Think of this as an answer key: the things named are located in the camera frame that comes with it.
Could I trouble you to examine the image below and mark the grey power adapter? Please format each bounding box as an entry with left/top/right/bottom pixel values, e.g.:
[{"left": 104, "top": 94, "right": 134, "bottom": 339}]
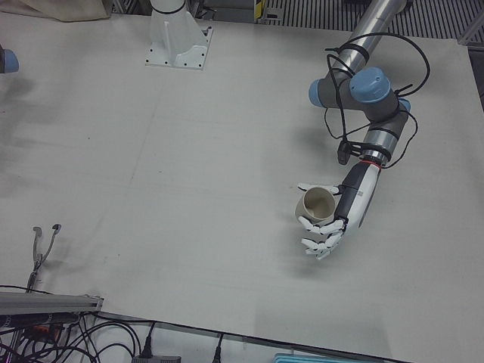
[{"left": 131, "top": 353, "right": 183, "bottom": 363}]

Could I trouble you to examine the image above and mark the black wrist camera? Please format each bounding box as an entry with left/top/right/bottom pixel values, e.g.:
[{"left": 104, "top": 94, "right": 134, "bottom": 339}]
[{"left": 337, "top": 140, "right": 352, "bottom": 166}]

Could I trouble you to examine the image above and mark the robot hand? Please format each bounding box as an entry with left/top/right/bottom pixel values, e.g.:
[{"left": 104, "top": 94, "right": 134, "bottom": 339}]
[{"left": 296, "top": 160, "right": 382, "bottom": 262}]

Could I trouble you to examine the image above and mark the black cable tangle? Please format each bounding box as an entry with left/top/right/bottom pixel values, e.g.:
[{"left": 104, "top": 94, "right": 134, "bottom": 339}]
[{"left": 0, "top": 313, "right": 141, "bottom": 363}]

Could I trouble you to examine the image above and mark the black orange power strip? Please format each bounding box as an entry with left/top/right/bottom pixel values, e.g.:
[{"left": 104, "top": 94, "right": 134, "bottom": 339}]
[{"left": 0, "top": 312, "right": 80, "bottom": 343}]

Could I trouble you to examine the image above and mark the light blue plastic tray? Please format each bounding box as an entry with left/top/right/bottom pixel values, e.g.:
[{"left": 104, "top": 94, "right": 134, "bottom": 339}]
[{"left": 272, "top": 352, "right": 327, "bottom": 363}]

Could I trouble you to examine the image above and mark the aluminium rail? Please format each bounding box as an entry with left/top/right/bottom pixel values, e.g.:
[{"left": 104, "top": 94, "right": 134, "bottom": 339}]
[{"left": 0, "top": 290, "right": 104, "bottom": 315}]

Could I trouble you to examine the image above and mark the grey box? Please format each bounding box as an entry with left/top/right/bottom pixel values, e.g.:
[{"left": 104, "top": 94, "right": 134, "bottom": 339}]
[{"left": 202, "top": 0, "right": 258, "bottom": 14}]

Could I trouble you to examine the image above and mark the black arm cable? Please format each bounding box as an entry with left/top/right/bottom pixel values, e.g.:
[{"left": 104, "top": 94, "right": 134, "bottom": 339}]
[{"left": 324, "top": 33, "right": 432, "bottom": 169}]

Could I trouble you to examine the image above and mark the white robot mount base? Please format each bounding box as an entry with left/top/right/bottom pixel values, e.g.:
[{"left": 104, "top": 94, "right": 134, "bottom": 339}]
[{"left": 144, "top": 0, "right": 215, "bottom": 73}]

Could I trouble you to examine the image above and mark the metal clamp tool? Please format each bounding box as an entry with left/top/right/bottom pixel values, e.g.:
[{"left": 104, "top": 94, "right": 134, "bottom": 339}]
[{"left": 26, "top": 223, "right": 63, "bottom": 294}]

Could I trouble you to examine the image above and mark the ribbed metal grating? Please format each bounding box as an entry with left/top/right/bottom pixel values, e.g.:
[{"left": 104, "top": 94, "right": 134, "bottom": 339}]
[{"left": 260, "top": 0, "right": 484, "bottom": 41}]

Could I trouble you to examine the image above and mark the plain beige cup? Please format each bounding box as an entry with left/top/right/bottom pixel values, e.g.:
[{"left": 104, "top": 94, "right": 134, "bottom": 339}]
[{"left": 293, "top": 187, "right": 337, "bottom": 230}]

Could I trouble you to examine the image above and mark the black power plug cable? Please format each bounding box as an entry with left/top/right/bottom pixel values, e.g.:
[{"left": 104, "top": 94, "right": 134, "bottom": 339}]
[
  {"left": 211, "top": 332, "right": 227, "bottom": 363},
  {"left": 141, "top": 321, "right": 157, "bottom": 358}
]

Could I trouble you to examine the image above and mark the aluminium profile post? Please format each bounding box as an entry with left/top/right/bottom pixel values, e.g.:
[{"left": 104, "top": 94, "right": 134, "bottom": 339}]
[{"left": 458, "top": 0, "right": 484, "bottom": 47}]

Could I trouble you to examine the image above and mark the beige cloth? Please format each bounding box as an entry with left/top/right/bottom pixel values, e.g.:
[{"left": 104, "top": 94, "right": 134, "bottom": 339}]
[{"left": 0, "top": 0, "right": 113, "bottom": 24}]

